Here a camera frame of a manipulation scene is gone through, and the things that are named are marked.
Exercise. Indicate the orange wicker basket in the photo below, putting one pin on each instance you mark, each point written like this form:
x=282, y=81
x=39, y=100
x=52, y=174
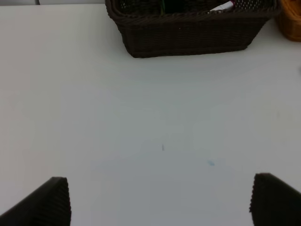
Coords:
x=289, y=20

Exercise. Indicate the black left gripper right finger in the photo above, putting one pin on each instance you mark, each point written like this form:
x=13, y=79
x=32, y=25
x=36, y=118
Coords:
x=274, y=202

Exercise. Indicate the dark brown wicker basket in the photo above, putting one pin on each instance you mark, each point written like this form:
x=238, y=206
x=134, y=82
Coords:
x=156, y=28

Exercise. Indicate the white marker with pink caps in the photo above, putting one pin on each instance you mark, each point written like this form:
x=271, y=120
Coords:
x=229, y=5

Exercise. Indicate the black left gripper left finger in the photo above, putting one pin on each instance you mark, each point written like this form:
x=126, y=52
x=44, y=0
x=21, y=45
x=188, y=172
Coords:
x=48, y=205

